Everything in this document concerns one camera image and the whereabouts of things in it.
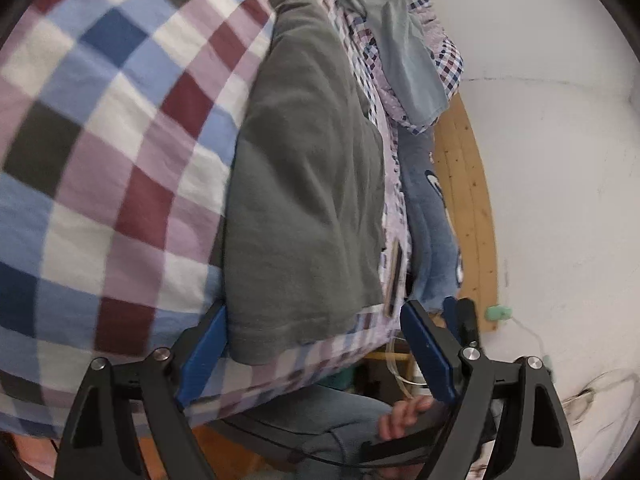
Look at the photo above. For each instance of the wooden bed frame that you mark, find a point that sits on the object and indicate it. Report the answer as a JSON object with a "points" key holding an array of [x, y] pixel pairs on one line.
{"points": [[470, 185]]}

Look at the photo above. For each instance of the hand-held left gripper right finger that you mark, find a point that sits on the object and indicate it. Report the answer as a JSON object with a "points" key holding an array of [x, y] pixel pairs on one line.
{"points": [[430, 355]]}

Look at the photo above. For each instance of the light blue-grey garment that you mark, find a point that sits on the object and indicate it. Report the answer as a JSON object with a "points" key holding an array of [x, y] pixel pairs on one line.
{"points": [[405, 60]]}

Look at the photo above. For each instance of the large checkered bed sheet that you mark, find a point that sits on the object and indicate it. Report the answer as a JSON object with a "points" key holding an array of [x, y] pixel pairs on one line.
{"points": [[100, 160]]}

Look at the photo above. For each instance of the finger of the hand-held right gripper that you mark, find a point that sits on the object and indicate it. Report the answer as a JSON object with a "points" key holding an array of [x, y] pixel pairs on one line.
{"points": [[467, 317]]}

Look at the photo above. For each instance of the person's right hand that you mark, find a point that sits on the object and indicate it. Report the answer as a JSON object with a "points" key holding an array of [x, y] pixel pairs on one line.
{"points": [[400, 417]]}

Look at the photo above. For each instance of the blue printed blanket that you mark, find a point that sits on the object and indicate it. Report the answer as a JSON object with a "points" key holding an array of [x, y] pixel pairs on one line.
{"points": [[430, 220]]}

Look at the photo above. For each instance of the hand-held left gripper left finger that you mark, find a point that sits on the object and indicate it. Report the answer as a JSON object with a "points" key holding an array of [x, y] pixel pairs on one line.
{"points": [[205, 355]]}

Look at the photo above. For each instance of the person's jeans leg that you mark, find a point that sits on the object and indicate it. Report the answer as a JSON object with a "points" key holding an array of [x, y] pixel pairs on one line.
{"points": [[310, 420]]}

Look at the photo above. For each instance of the dark grey t-shirt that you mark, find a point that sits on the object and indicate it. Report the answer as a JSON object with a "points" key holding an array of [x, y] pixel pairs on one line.
{"points": [[300, 185]]}

